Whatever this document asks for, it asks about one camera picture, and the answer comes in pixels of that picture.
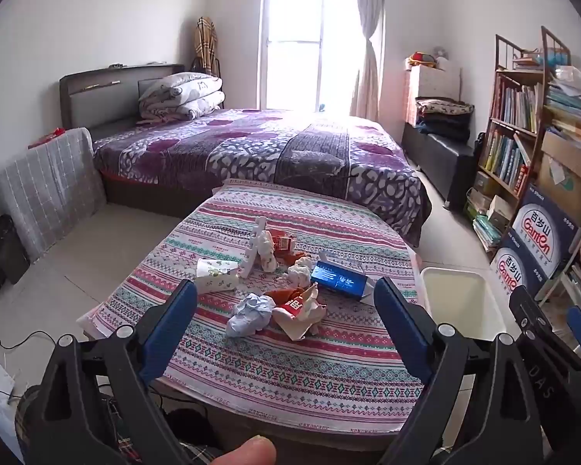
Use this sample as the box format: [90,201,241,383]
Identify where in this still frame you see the striped patterned tablecloth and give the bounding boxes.
[76,179,424,434]

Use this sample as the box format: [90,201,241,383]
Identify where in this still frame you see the white plastic bin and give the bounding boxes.
[419,267,515,346]

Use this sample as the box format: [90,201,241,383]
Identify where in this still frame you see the black bench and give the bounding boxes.
[400,123,481,210]

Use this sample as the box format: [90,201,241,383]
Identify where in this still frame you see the blue and white carton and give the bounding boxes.
[512,183,581,279]
[489,236,553,312]

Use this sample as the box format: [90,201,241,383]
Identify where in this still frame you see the row of colourful books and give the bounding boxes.
[479,131,532,193]

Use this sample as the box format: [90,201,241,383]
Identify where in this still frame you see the stack of papers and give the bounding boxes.
[544,65,581,133]

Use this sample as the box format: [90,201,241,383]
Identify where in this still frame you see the white shelf rack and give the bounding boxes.
[533,213,581,352]

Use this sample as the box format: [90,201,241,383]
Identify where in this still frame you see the printed paper cup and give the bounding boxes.
[196,258,241,294]

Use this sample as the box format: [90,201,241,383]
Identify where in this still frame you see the white cabinet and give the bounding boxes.
[404,65,462,127]

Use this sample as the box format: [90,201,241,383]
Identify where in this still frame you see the red cloth item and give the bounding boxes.
[28,127,67,149]

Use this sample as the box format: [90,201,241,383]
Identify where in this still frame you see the plush toys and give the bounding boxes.
[405,50,449,70]

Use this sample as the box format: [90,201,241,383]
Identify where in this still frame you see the white plastic piece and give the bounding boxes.
[243,216,266,278]

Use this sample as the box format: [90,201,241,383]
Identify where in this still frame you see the white tissue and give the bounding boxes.
[283,257,315,286]

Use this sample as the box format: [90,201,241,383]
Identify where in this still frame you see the person's left hand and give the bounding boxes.
[221,437,278,465]

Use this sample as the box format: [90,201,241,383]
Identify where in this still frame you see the black appliance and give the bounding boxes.
[0,215,31,286]

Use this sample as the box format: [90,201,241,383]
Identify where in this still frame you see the blue box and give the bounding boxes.
[310,250,370,298]

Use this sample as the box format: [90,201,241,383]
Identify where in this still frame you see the folded white quilt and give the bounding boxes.
[138,72,225,121]

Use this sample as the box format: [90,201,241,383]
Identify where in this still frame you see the black cable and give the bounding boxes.
[0,330,58,350]

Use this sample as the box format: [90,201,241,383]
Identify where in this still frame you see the red paper packet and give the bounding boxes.
[270,233,296,255]

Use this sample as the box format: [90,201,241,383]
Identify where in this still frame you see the bed with purple blanket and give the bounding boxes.
[93,108,433,248]

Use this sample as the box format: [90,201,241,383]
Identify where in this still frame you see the window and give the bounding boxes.
[258,0,365,113]

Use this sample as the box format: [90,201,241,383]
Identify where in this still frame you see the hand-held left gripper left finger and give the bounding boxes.
[23,278,199,465]

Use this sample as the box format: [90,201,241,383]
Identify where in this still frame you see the plaid coat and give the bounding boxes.
[193,16,222,77]

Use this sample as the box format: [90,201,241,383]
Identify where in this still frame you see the grey checked covered chair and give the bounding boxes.
[0,127,108,260]

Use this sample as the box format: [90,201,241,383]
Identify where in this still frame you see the white curtain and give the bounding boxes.
[351,0,386,120]

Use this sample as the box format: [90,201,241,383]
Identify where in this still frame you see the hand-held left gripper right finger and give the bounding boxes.
[373,277,557,465]

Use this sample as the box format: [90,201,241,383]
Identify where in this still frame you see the row of thin books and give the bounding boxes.
[489,74,541,133]

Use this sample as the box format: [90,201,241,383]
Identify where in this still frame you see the blue-white paper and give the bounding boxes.
[226,293,276,338]

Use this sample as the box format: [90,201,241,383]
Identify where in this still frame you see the pile of folded clothes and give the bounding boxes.
[414,98,475,144]

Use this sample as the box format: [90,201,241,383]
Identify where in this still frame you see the stack of books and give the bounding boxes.
[467,188,512,253]

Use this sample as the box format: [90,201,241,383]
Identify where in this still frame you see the wooden bookshelf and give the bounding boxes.
[466,26,573,253]

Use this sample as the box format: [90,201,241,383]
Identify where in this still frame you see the red-white wrapper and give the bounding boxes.
[263,284,326,341]

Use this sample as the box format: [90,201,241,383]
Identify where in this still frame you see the cardboard box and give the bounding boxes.
[537,128,581,227]

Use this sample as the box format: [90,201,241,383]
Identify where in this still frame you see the dark bed headboard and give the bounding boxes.
[59,63,186,130]

